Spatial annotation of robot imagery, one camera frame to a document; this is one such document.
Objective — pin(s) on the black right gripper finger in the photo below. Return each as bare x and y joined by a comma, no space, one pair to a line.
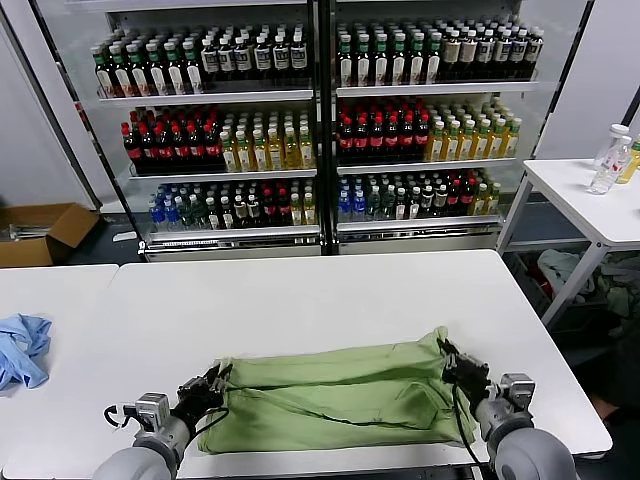
445,349
455,352

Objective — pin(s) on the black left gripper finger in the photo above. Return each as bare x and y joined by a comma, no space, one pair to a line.
226,376
214,374

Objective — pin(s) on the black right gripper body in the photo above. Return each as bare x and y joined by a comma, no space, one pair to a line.
467,375

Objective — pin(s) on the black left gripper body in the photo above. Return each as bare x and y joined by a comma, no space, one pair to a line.
200,395

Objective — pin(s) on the light green t-shirt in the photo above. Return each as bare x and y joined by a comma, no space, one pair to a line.
325,400

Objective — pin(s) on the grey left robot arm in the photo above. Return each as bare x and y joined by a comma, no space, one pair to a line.
140,460

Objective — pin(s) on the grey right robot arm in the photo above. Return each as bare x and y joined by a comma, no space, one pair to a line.
530,450

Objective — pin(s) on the black mesh basket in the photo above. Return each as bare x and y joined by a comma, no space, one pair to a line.
520,270

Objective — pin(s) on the white display cooler cabinet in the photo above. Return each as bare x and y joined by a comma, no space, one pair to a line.
420,240
225,245

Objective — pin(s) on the white cooler shelf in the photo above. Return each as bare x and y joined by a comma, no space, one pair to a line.
420,223
235,232
200,96
425,166
435,89
225,176

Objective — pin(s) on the white grey garment pile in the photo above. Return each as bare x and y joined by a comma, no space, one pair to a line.
560,265

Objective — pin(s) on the small dark bottle white cap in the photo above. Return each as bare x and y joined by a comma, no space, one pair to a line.
414,205
227,216
255,214
213,217
241,215
427,202
441,200
400,206

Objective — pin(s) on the small red cap cola bottle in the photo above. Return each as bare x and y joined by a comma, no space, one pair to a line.
284,212
454,200
270,212
467,199

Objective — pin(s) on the small yellow drink bottle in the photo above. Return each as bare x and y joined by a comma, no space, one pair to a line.
297,214
494,201
309,212
481,202

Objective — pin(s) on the clear green water bottle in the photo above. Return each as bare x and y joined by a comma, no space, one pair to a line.
387,206
199,216
186,216
374,206

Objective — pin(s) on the person leg dark trousers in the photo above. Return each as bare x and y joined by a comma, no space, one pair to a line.
625,400

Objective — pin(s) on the blue water bottle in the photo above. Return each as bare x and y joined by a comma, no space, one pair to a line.
172,216
345,207
158,217
359,207

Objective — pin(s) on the small white floor object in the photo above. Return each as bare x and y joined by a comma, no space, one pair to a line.
124,236

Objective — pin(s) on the grey green garment pile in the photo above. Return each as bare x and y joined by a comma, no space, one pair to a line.
622,295

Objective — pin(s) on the crumpled light blue garment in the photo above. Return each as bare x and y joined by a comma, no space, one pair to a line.
25,360

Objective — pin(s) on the white side table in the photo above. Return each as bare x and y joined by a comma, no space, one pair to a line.
575,195

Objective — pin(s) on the yellow tea bottle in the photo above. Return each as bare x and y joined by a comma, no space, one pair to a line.
512,144
229,157
275,156
260,156
306,154
467,146
291,155
482,145
436,147
497,145
452,146
244,157

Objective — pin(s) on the open brown cardboard box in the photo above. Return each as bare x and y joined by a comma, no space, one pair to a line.
65,225

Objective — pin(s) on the clear plastic packed items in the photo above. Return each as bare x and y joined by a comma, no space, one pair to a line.
30,232

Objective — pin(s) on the clear bottle red label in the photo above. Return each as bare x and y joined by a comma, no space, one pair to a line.
605,172

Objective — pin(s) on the clear bottle white cap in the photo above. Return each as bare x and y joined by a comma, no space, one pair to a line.
617,131

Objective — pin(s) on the dark bottle beige label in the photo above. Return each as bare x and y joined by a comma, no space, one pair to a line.
469,54
452,55

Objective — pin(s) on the black framed glass door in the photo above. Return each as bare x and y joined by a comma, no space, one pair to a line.
60,100
555,75

